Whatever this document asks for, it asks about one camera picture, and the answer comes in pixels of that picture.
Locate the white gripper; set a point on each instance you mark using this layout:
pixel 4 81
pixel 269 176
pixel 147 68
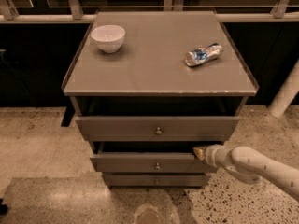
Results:
pixel 210 155

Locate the grey drawer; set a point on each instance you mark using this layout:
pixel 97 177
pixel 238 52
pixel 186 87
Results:
pixel 185 163
pixel 153 180
pixel 157 128

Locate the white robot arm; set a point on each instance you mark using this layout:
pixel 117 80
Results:
pixel 250 166

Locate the grey drawer cabinet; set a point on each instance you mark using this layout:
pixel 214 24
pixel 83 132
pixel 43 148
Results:
pixel 148 76

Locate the grey bottom drawer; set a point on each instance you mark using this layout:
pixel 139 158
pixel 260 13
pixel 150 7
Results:
pixel 153 180

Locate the grey top drawer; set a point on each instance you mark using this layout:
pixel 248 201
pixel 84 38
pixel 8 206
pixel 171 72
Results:
pixel 157 128

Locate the crushed blue silver can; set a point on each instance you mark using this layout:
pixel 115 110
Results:
pixel 203 55

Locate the white pole at right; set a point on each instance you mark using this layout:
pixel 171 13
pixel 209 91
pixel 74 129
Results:
pixel 286 93

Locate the white ceramic bowl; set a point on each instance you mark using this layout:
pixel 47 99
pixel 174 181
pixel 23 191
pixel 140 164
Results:
pixel 108 38

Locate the black object at floor edge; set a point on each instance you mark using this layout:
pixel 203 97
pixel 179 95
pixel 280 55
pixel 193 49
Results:
pixel 3 208

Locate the metal window railing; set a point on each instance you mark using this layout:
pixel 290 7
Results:
pixel 37 11

